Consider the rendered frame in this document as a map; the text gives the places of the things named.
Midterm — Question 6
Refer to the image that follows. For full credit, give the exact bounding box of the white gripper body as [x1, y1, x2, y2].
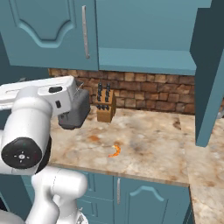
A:
[0, 80, 40, 111]

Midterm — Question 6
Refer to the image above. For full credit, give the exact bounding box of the orange raw shrimp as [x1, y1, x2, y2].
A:
[108, 144, 123, 158]

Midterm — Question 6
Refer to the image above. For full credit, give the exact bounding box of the teal base cabinet door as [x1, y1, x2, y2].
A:
[113, 176, 191, 224]

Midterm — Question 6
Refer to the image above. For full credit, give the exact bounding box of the teal open cabinet door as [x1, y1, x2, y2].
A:
[189, 0, 224, 148]

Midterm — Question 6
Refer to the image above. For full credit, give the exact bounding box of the dark grey toaster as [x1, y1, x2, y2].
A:
[57, 80, 92, 131]

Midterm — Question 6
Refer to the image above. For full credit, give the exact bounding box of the wooden knife block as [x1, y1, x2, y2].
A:
[95, 82, 117, 123]

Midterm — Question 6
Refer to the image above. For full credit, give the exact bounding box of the teal drawer front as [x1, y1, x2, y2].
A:
[79, 171, 115, 202]
[76, 198, 115, 224]

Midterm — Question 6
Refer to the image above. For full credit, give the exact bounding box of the teal wall cabinet door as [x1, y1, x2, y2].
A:
[0, 0, 100, 72]

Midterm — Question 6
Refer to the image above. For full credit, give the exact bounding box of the silver wall cabinet handle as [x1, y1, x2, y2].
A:
[81, 4, 90, 60]

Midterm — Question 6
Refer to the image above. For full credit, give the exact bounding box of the silver base cabinet handle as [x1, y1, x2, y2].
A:
[115, 177, 122, 206]

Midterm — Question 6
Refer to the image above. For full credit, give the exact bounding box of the teal open wall cabinet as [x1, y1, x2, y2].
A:
[95, 0, 213, 76]

